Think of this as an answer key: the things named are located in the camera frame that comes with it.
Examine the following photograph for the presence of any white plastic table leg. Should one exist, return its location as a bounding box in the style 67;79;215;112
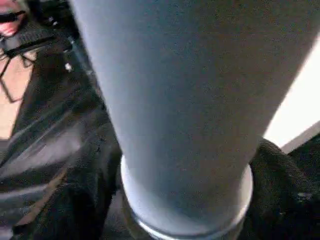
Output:
68;0;320;237

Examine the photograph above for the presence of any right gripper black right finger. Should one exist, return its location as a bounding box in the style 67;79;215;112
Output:
239;138;320;240

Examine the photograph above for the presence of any white plastic table top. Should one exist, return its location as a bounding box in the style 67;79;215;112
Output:
128;29;320;240

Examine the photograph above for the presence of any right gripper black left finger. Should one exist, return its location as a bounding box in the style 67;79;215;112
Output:
12;139;137;240

